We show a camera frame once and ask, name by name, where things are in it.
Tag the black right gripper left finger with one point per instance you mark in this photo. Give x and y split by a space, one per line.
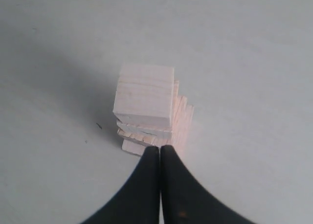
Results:
138 200

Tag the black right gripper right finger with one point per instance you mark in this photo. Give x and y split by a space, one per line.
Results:
185 200

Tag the largest wooden cube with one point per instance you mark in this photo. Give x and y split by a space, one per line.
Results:
137 147

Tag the medium pale wooden cube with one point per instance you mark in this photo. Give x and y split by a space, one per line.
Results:
153 130

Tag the smallest wooden cube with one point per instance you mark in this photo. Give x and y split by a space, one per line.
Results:
144 95

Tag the striped medium-large wooden cube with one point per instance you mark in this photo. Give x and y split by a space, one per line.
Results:
156 136

